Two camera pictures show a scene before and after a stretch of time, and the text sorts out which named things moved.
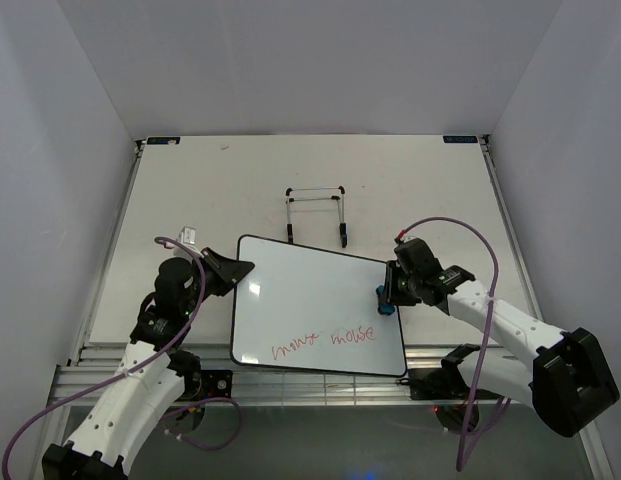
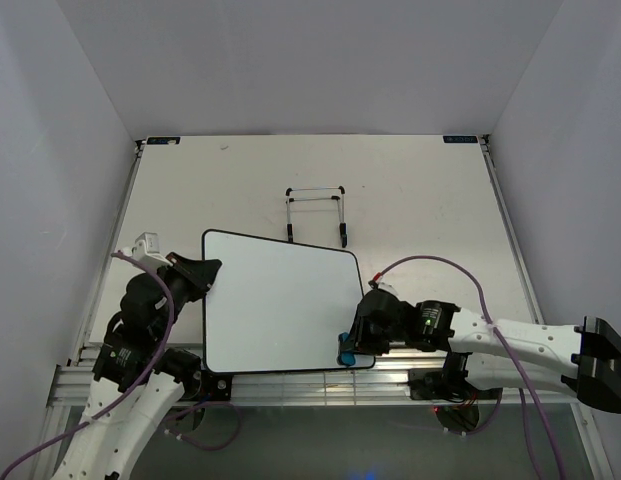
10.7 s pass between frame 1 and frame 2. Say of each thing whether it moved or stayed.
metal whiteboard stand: stayed
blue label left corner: stayed
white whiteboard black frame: moved
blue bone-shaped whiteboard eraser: moved
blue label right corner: stayed
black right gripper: moved
